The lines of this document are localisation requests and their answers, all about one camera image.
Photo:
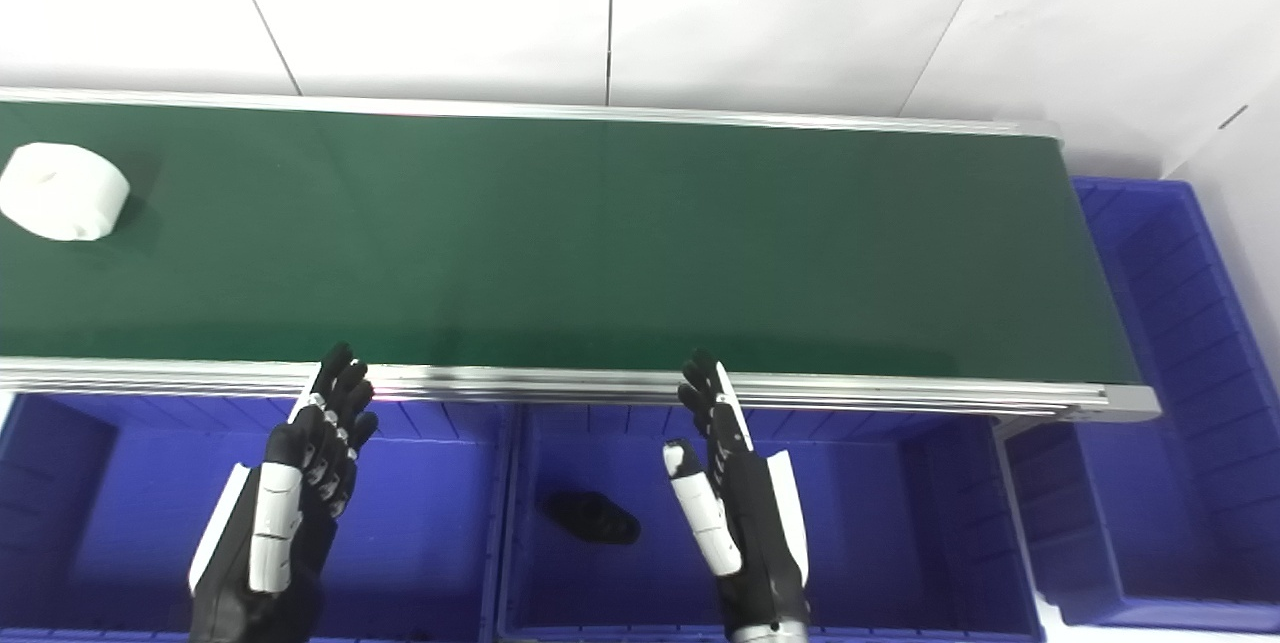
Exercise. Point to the blue plastic bin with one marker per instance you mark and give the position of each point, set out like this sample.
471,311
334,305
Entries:
880,533
1180,403
430,523

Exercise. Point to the green conveyor belt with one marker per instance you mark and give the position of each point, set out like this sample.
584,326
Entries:
600,243
560,385

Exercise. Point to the black plastic part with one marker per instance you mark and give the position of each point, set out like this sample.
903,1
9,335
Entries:
592,518

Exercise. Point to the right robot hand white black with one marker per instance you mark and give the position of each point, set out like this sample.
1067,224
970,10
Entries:
745,513

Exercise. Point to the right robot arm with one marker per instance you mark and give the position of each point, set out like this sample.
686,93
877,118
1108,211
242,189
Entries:
770,636

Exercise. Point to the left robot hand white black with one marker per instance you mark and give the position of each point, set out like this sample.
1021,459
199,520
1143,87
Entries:
275,508

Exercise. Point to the white round plastic part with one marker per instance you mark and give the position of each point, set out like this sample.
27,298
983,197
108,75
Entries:
62,191

